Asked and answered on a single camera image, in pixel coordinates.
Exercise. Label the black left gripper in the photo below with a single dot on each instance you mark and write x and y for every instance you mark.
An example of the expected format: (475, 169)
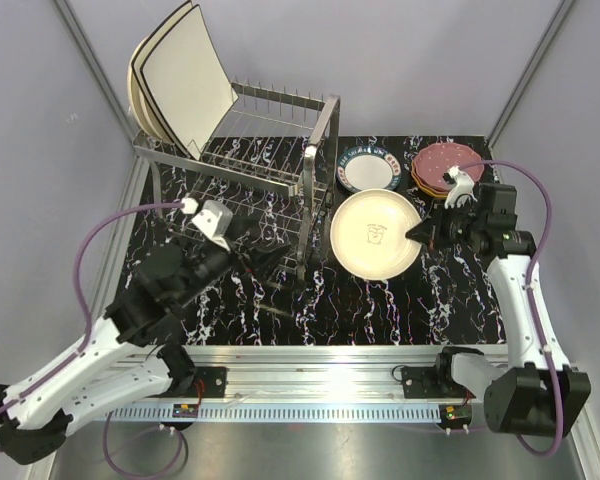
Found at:
(265, 260)

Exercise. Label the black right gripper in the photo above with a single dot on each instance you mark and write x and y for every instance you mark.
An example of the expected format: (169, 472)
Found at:
(424, 233)

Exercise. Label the pink dotted plate front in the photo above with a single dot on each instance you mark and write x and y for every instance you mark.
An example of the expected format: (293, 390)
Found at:
(417, 180)

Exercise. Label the pink dotted plate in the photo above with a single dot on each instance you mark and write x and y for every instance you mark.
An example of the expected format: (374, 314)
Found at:
(417, 180)
(431, 163)

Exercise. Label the orange dotted plate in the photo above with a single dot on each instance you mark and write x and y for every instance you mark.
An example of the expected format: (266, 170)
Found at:
(436, 194)

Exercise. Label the white round plate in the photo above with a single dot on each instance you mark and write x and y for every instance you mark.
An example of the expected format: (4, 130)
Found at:
(368, 234)

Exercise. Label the white plate teal rim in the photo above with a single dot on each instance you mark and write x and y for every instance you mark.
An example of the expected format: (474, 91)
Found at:
(368, 167)

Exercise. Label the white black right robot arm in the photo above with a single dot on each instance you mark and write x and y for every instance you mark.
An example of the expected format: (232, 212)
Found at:
(539, 394)

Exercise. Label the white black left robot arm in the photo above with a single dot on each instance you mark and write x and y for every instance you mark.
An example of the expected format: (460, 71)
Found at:
(134, 350)

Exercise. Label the stainless steel dish rack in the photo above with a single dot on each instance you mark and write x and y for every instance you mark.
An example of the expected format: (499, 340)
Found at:
(271, 141)

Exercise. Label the cream square plate black rim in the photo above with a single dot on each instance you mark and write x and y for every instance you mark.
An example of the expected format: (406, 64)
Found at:
(183, 80)

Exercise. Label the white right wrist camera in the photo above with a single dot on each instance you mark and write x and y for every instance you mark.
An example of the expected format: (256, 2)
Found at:
(460, 185)

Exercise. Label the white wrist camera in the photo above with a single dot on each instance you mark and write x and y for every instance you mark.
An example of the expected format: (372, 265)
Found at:
(211, 218)
(460, 185)

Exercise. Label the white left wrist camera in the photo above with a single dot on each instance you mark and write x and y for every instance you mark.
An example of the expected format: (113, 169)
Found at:
(211, 218)

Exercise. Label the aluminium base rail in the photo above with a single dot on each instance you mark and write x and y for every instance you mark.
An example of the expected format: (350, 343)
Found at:
(343, 374)

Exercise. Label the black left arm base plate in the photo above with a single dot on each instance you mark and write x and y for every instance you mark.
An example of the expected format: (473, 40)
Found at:
(210, 381)

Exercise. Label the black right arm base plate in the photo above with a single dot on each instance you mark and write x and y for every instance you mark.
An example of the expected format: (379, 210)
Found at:
(428, 383)

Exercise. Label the slotted cable duct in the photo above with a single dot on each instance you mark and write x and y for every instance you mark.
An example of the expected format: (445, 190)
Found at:
(416, 413)

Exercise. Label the aluminium frame post right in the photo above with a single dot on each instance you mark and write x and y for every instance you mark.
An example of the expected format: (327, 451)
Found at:
(552, 30)

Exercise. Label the aluminium frame post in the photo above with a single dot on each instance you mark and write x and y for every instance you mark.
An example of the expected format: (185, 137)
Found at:
(78, 36)
(552, 30)

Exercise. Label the aluminium frame post left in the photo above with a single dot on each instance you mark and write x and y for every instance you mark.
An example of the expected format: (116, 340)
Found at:
(78, 36)

